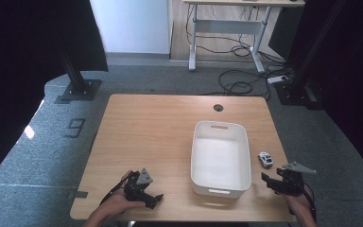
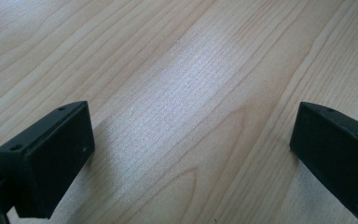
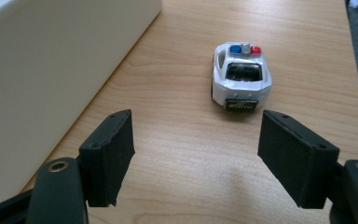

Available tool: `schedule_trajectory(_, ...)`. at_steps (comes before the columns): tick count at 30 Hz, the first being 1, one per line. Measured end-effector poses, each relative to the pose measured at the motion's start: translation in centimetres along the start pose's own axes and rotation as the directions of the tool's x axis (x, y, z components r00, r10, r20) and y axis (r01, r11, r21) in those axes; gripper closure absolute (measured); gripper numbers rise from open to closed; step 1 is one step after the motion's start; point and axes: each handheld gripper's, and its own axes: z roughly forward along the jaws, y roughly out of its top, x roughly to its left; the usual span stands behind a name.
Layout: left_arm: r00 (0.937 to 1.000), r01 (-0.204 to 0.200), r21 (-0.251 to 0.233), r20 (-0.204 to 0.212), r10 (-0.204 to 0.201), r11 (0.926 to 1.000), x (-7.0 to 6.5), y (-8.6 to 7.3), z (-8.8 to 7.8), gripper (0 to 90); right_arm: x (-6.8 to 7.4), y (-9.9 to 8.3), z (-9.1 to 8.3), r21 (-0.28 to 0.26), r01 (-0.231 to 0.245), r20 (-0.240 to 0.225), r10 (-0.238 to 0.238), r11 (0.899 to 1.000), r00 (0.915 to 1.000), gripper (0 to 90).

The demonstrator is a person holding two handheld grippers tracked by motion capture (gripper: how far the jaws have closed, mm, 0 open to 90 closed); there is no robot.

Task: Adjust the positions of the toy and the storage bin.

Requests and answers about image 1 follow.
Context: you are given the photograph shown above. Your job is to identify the white plastic bin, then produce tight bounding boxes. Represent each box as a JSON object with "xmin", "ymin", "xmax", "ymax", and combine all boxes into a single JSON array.
[{"xmin": 190, "ymin": 120, "xmax": 252, "ymax": 200}]

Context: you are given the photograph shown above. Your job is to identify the person's left hand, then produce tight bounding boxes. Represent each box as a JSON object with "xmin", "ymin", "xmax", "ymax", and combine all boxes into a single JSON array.
[{"xmin": 99, "ymin": 169, "xmax": 147, "ymax": 219}]

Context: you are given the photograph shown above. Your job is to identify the black metal stand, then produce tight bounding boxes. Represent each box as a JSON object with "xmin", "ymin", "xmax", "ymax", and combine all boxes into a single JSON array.
[
  {"xmin": 54, "ymin": 50, "xmax": 103, "ymax": 105},
  {"xmin": 273, "ymin": 0, "xmax": 349, "ymax": 111}
]

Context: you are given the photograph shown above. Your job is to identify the white power strip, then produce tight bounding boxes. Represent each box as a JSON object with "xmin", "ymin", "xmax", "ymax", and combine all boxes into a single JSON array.
[{"xmin": 267, "ymin": 75, "xmax": 289, "ymax": 85}]

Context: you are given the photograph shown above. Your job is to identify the black cables under desk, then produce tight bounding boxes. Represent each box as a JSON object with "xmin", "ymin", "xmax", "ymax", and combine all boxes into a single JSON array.
[{"xmin": 184, "ymin": 4, "xmax": 286, "ymax": 64}]

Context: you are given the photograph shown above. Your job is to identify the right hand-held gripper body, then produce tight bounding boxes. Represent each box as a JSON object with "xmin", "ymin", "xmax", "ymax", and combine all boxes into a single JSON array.
[{"xmin": 278, "ymin": 161, "xmax": 318, "ymax": 198}]

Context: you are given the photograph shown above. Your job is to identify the black floor cable tangle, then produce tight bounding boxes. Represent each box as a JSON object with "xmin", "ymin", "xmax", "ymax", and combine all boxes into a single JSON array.
[{"xmin": 198, "ymin": 68, "xmax": 273, "ymax": 101}]

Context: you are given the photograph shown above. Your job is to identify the white toy car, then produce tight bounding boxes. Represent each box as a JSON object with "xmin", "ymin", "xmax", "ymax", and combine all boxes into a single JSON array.
[{"xmin": 258, "ymin": 151, "xmax": 274, "ymax": 169}]

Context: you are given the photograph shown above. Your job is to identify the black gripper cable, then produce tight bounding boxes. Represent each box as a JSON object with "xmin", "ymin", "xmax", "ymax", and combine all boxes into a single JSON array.
[
  {"xmin": 301, "ymin": 181, "xmax": 318, "ymax": 222},
  {"xmin": 98, "ymin": 175, "xmax": 132, "ymax": 206}
]

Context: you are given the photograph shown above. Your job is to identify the dark curtain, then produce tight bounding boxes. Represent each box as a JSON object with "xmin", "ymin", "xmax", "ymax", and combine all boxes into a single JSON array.
[
  {"xmin": 268, "ymin": 0, "xmax": 363, "ymax": 185},
  {"xmin": 0, "ymin": 0, "xmax": 110, "ymax": 188}
]

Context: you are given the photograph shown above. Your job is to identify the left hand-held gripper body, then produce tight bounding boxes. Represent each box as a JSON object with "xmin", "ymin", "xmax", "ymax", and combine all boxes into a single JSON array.
[{"xmin": 123, "ymin": 167, "xmax": 154, "ymax": 202}]

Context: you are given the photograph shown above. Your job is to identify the white metal-legged desk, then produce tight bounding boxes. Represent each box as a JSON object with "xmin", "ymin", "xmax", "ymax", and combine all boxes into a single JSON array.
[{"xmin": 182, "ymin": 0, "xmax": 306, "ymax": 75}]

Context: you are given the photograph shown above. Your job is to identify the white panel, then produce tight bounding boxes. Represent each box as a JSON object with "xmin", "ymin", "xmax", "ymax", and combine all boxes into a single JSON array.
[{"xmin": 89, "ymin": 0, "xmax": 174, "ymax": 55}]

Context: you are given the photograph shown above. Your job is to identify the person's right hand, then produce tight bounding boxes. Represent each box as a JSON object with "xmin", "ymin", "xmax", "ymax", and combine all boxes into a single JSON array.
[{"xmin": 280, "ymin": 187, "xmax": 315, "ymax": 218}]

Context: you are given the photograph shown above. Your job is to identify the grey tape piece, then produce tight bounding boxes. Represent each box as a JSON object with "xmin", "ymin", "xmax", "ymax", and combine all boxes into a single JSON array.
[{"xmin": 67, "ymin": 188, "xmax": 89, "ymax": 201}]

